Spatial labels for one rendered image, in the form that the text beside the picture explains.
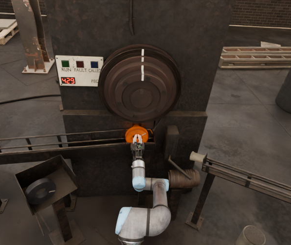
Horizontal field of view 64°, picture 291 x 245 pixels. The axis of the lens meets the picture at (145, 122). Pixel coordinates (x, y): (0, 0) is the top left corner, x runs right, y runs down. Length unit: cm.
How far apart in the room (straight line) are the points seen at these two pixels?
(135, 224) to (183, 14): 106
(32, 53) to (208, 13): 325
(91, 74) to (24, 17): 272
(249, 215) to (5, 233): 194
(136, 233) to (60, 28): 107
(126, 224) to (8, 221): 129
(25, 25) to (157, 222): 352
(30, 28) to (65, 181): 294
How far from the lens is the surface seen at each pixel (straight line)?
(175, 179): 162
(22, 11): 402
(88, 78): 143
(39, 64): 424
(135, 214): 110
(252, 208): 235
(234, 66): 488
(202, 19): 138
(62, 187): 148
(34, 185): 135
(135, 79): 118
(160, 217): 111
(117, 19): 132
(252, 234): 155
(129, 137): 154
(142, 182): 135
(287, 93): 384
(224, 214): 221
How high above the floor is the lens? 176
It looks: 37 degrees down
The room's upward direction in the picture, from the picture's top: 5 degrees clockwise
